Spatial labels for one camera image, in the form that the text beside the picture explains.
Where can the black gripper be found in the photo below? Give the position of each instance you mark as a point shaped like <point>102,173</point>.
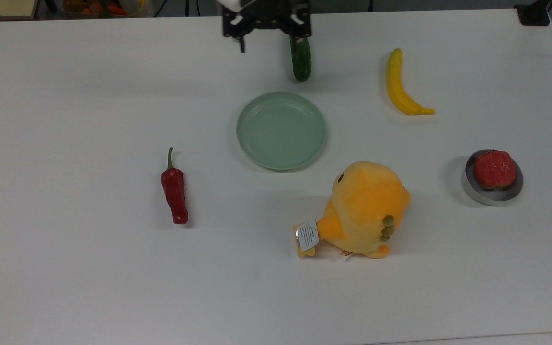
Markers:
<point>266,19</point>

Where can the yellow banana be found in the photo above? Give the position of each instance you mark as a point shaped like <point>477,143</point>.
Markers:
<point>397,88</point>

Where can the pale green plastic plate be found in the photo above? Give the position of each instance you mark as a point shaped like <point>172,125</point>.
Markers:
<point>281,131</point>

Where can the green cucumber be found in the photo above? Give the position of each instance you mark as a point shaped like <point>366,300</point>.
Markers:
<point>301,62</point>

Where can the clear container of vegetables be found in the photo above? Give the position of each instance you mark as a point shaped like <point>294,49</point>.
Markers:
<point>101,7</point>

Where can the red chili pepper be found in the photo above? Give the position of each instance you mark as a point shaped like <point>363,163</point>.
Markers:
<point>175,194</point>

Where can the orange plush chick toy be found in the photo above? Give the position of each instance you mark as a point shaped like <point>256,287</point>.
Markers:
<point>367,206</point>

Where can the white and yellow hang tag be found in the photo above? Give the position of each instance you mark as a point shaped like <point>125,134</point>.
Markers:
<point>306,237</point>

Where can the red strawberry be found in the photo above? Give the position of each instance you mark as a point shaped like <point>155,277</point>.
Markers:
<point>495,169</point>

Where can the black table clamp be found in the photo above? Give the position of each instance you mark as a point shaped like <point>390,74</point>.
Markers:
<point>534,13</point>

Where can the round silver metal dish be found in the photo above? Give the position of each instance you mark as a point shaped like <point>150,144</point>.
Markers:
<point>487,195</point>

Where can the beige wooden box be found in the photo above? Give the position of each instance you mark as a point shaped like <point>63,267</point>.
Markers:
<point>0,8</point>

